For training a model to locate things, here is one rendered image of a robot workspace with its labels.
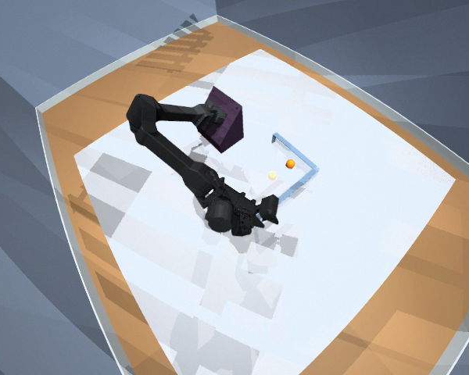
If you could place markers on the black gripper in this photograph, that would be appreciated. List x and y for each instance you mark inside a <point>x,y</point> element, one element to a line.
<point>267,209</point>

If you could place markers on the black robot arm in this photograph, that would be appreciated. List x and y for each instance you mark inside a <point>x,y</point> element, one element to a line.
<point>199,178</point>

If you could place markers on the low clear glass walls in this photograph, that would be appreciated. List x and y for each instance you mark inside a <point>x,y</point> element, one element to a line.
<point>301,164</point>

